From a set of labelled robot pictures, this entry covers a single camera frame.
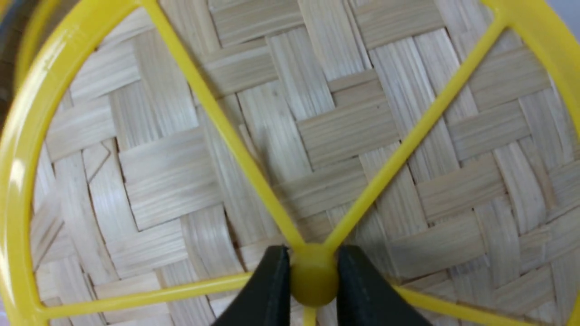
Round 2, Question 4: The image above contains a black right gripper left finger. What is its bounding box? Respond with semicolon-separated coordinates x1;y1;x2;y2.
213;245;290;326

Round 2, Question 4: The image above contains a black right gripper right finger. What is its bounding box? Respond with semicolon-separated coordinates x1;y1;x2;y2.
336;245;431;326

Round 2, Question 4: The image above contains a yellow bamboo steamer lid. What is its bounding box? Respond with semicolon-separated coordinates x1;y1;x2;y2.
1;0;579;326

